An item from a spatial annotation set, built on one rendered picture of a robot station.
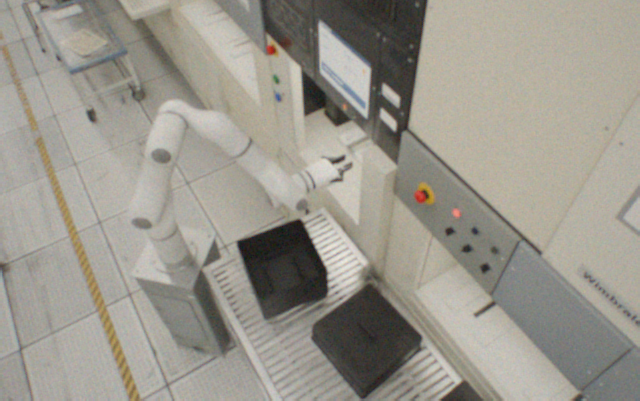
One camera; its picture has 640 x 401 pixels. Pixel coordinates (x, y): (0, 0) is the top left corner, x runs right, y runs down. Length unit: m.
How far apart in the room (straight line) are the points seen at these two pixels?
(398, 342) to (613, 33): 1.25
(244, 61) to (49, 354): 1.89
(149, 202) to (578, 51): 1.37
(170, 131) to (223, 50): 1.52
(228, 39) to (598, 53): 2.42
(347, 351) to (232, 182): 1.87
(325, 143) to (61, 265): 1.82
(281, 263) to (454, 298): 0.70
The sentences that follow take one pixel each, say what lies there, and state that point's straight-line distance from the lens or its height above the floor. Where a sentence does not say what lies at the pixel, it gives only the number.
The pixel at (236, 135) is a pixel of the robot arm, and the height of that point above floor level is 1.48.
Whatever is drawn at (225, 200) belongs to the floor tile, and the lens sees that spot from 3.32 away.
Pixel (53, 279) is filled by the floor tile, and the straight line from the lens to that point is 3.35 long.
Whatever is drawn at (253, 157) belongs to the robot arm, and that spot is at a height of 1.40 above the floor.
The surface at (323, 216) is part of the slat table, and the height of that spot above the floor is 0.76.
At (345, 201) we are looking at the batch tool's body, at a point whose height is 0.87.
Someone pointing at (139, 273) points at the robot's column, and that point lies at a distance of 2.21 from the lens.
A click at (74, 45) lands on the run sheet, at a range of 4.16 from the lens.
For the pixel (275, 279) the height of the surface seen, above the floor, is 0.77.
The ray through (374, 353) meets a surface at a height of 0.86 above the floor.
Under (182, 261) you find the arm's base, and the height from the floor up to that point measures 0.77.
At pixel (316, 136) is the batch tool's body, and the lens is 2.40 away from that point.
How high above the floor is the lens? 2.55
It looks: 51 degrees down
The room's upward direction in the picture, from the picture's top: 3 degrees counter-clockwise
